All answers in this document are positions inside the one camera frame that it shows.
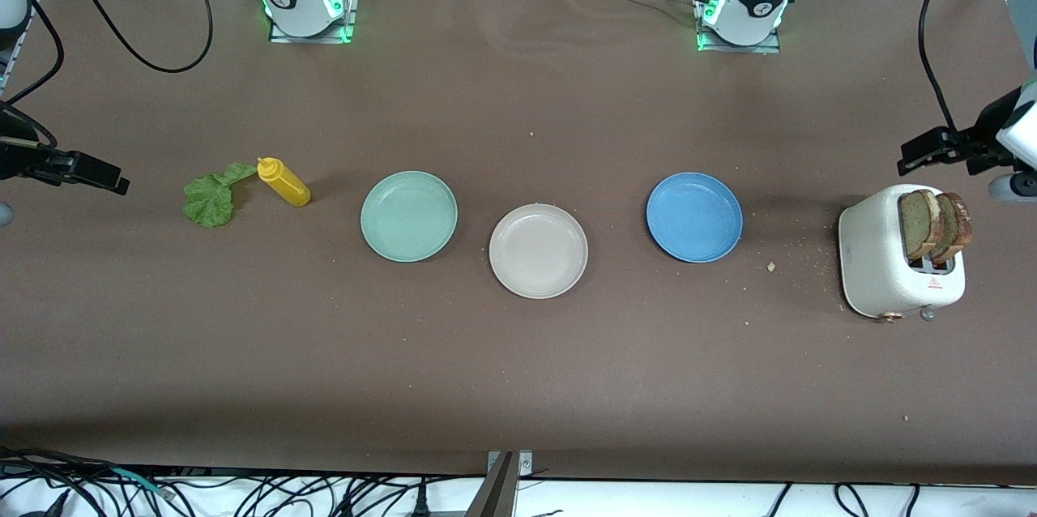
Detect green lettuce leaf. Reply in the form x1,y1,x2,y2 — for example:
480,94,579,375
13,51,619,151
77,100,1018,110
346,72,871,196
182,162,258,229

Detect yellow mustard squeeze bottle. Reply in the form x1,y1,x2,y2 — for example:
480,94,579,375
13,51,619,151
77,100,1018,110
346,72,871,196
257,157,312,207

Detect brown bread slice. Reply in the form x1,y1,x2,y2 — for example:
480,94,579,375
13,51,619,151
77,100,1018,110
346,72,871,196
898,190,945,263
932,192,973,266

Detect aluminium frame post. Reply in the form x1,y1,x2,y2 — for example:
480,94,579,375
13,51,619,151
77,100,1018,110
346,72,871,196
466,452,520,517

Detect teal cable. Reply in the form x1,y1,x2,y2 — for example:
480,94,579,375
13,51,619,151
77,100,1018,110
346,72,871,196
112,466,176,500

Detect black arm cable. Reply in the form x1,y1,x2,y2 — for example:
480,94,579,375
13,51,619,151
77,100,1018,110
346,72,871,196
0,0,216,149
918,0,986,135

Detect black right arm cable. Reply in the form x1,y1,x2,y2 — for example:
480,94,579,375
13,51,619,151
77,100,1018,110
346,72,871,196
0,0,216,149

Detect metal corner bracket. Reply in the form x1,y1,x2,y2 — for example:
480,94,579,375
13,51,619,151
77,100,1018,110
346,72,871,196
486,450,534,478

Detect blue plate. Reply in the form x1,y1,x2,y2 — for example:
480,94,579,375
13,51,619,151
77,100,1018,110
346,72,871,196
646,172,744,264

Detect light green plate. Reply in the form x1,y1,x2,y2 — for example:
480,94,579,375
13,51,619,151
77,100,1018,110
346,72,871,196
361,170,459,263

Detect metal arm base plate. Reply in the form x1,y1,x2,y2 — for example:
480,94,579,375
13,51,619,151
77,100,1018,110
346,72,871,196
267,0,359,45
695,0,783,55

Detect beige plate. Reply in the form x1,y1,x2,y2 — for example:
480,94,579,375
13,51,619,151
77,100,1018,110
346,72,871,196
489,203,589,301

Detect white toaster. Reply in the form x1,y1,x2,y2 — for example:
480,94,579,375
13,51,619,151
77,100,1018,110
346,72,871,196
839,183,967,323

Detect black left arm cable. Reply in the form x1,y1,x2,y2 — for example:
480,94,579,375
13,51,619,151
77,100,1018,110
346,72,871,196
918,0,986,135

